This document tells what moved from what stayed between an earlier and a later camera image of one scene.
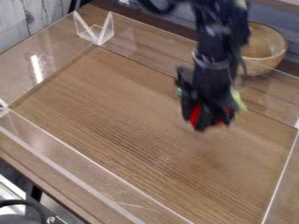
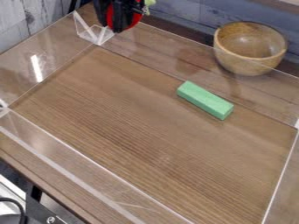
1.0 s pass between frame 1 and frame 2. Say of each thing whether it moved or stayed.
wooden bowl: stayed
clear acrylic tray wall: stayed
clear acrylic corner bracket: stayed
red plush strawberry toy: moved
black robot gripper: moved
